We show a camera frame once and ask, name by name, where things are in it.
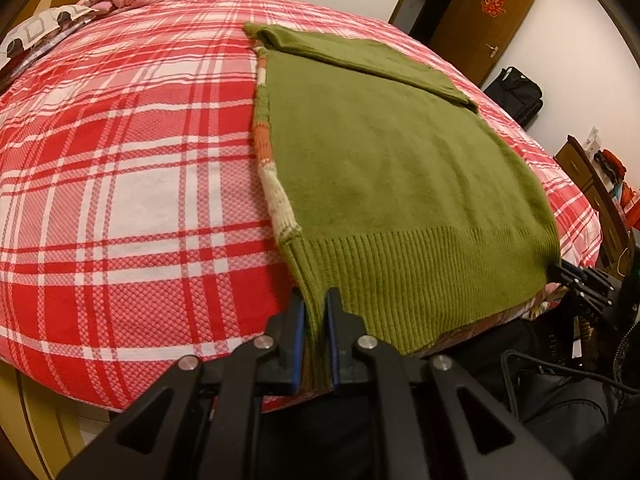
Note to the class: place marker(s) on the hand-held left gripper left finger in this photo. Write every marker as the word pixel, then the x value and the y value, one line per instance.
pixel 298 347

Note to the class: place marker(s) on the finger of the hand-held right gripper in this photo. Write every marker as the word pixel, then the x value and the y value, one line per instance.
pixel 582 275
pixel 592 302

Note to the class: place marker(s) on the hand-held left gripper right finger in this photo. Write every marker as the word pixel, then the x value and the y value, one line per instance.
pixel 332 350

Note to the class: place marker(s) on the green knitted sweater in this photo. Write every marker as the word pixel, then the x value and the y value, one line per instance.
pixel 390 175

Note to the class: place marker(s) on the brown wooden dresser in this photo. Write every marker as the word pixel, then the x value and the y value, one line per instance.
pixel 595 195

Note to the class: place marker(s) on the red cloth pile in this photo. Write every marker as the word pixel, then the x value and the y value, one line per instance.
pixel 611 162

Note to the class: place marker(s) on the person's black jacket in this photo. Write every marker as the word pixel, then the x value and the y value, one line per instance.
pixel 550 420

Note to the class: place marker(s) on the white carton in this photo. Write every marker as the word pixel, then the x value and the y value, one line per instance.
pixel 591 141

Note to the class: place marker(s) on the black suitcase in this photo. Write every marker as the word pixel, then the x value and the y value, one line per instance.
pixel 515 92

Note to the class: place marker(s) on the red plaid bed sheet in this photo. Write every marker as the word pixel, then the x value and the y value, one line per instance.
pixel 125 185

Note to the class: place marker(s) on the brown wooden door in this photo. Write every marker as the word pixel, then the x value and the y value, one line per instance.
pixel 480 30

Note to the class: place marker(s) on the red paper door decoration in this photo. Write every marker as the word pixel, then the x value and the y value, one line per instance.
pixel 492 4

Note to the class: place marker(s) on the grey patterned pillow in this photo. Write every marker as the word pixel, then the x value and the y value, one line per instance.
pixel 37 30

